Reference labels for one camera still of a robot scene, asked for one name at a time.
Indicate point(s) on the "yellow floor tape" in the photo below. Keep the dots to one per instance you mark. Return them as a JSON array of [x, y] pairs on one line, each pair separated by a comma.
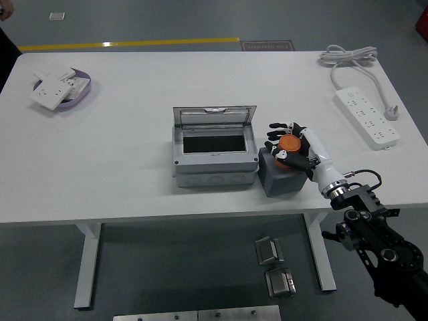
[[133, 43]]

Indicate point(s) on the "large white wall socket panel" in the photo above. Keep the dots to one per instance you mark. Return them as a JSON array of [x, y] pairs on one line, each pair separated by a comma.
[[50, 93]]

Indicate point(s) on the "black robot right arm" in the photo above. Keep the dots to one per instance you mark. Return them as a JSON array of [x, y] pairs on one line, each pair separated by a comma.
[[368, 230]]

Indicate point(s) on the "purple oval tray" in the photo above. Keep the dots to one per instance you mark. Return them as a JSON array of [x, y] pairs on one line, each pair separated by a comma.
[[83, 95]]

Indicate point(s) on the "orange cylinder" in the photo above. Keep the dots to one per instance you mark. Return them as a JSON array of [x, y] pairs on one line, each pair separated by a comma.
[[290, 143]]

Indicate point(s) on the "red object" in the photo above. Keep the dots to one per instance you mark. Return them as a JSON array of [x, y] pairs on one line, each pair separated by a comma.
[[422, 21]]

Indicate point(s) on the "grey cube with round hole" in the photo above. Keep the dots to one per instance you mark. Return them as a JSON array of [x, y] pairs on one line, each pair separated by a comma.
[[284, 184]]

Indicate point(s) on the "grey electrical box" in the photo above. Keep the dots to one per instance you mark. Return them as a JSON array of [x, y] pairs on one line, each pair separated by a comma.
[[214, 162]]

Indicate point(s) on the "white panel with printed labels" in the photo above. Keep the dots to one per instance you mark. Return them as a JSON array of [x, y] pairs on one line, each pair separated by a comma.
[[78, 87]]

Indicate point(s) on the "white switch panel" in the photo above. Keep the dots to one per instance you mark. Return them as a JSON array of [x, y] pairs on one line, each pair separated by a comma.
[[53, 73]]

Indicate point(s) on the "person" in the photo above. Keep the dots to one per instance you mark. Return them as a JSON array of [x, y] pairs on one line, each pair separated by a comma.
[[6, 57]]

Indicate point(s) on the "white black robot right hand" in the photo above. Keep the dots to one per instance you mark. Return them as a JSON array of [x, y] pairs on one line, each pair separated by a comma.
[[317, 147]]

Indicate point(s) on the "small square floor plate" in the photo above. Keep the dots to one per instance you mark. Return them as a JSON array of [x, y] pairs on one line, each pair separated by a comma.
[[57, 16]]

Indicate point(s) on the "metal bracket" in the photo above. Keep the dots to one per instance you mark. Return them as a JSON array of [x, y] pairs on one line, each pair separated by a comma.
[[267, 250], [279, 284]]

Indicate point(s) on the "grey metal plate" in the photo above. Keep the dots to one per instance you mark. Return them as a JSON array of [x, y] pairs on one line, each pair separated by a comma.
[[237, 314], [154, 317]]

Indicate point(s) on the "brown floor sign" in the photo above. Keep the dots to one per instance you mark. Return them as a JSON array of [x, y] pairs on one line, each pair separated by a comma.
[[267, 46]]

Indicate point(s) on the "white table leg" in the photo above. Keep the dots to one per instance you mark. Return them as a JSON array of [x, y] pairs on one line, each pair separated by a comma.
[[87, 267], [321, 254]]

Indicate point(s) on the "person's left hand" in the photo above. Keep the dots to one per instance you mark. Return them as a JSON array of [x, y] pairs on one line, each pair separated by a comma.
[[6, 9]]

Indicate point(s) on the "black table control panel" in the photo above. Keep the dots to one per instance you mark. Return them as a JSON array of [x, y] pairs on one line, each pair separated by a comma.
[[394, 212]]

